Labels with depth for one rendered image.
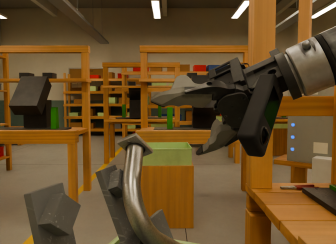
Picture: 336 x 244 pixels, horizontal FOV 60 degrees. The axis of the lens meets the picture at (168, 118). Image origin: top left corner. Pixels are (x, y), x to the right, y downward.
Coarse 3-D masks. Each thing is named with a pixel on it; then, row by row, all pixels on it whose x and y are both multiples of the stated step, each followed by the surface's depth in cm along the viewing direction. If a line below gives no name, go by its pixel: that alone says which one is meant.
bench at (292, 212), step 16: (256, 192) 119; (272, 192) 119; (288, 192) 119; (256, 208) 129; (272, 208) 101; (288, 208) 101; (304, 208) 101; (320, 208) 101; (256, 224) 125; (288, 224) 88; (304, 224) 88; (320, 224) 88; (256, 240) 125; (288, 240) 84
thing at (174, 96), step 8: (176, 80) 45; (184, 80) 45; (176, 88) 43; (160, 96) 43; (168, 96) 43; (176, 96) 42; (184, 96) 42; (192, 96) 42; (200, 96) 42; (208, 96) 42; (160, 104) 43; (168, 104) 43; (176, 104) 43; (184, 104) 43; (192, 104) 43; (200, 104) 43
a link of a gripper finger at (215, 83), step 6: (204, 84) 42; (210, 84) 42; (216, 84) 41; (222, 84) 41; (186, 90) 42; (192, 90) 41; (198, 90) 41; (204, 90) 41; (210, 90) 41; (216, 90) 41; (222, 90) 41; (228, 90) 41; (234, 90) 41; (216, 96) 42; (222, 96) 42
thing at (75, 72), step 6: (72, 72) 1071; (78, 72) 1071; (90, 72) 1071; (96, 72) 1071; (72, 84) 1073; (78, 84) 1073; (90, 84) 1073; (96, 84) 1073; (102, 84) 1073; (72, 90) 1075; (78, 90) 1075
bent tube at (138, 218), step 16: (128, 144) 51; (144, 144) 51; (128, 160) 48; (128, 176) 46; (128, 192) 44; (128, 208) 44; (144, 208) 45; (144, 224) 44; (144, 240) 44; (160, 240) 45
